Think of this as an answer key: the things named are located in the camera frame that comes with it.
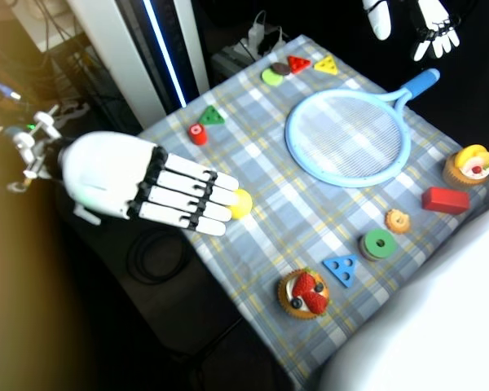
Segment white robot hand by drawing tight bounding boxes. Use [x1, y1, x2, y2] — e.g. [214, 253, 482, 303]
[409, 0, 461, 62]
[58, 130, 240, 237]

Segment light blue toy racket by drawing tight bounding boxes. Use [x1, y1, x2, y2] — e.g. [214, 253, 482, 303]
[284, 68, 441, 189]

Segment yellow ball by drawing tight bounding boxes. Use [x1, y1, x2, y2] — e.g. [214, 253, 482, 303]
[227, 188, 254, 221]

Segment red cylinder block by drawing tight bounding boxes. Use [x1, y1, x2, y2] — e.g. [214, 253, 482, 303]
[187, 123, 209, 147]

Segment white column with blue light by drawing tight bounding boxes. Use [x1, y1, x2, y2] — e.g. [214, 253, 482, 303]
[67, 0, 211, 130]

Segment yellow triangle block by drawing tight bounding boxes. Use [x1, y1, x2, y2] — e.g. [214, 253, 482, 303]
[312, 55, 339, 76]

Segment green triangle block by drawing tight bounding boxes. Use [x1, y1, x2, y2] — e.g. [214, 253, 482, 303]
[197, 104, 226, 126]

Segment red triangle block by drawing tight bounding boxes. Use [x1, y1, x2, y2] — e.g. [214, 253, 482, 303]
[287, 55, 313, 75]

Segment toy cupcake with orange fruit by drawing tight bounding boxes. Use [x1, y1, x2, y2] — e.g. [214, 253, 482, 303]
[443, 143, 489, 189]

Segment grey power strip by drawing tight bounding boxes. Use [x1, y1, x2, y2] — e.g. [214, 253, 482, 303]
[210, 43, 264, 77]

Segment white plug adapter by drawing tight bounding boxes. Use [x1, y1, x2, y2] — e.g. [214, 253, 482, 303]
[246, 11, 289, 56]

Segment light green round disc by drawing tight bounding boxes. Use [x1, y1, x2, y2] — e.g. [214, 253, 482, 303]
[261, 67, 285, 86]

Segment blue plaid cloth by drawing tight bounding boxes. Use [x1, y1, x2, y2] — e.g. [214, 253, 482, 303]
[137, 34, 489, 388]

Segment red rectangular block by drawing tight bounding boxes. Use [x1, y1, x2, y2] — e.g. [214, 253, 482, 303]
[421, 186, 471, 216]

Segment small orange toy biscuit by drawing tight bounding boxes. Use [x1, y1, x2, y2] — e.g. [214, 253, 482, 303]
[384, 208, 412, 235]

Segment toy cupcake with strawberries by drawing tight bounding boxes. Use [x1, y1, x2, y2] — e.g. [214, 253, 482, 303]
[277, 267, 331, 322]

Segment blue triangle block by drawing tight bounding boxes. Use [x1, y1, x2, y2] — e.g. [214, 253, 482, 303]
[322, 254, 359, 288]

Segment black coiled cable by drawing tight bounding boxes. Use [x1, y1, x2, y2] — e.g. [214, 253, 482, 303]
[125, 229, 193, 286]

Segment green cable with blue plug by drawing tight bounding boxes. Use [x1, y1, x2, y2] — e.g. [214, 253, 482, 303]
[0, 74, 22, 102]

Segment green wooden ring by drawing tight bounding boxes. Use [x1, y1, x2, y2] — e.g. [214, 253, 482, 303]
[364, 228, 399, 256]

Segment grey wooden ring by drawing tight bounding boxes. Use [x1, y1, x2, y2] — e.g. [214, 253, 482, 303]
[358, 234, 392, 262]

